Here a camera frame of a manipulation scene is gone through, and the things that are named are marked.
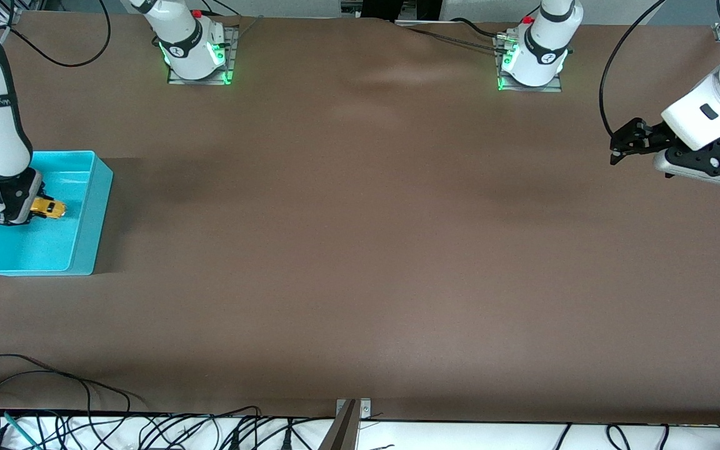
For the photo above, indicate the teal thin tool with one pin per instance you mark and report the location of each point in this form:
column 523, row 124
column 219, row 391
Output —
column 19, row 430

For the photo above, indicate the dark brown slanted bar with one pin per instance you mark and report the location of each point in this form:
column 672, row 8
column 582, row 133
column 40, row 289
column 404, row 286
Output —
column 341, row 434

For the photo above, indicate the black background object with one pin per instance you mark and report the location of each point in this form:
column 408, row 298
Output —
column 397, row 7

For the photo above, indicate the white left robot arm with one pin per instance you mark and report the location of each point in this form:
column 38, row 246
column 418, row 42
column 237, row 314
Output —
column 704, row 112

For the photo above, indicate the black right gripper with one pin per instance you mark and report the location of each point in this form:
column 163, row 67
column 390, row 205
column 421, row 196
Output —
column 20, row 199

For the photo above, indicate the turquoise plastic bin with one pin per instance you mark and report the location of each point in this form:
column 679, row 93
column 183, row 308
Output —
column 41, row 250

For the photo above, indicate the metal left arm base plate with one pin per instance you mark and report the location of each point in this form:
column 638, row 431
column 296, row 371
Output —
column 532, row 89

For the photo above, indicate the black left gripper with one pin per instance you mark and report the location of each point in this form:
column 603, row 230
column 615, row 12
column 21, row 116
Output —
column 652, row 137

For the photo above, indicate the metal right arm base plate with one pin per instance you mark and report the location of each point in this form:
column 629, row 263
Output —
column 197, row 81

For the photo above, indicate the yellow beetle toy car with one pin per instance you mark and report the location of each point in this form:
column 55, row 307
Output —
column 54, row 209

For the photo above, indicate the grey metal edge bracket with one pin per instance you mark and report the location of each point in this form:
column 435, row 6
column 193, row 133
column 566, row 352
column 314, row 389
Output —
column 365, row 409

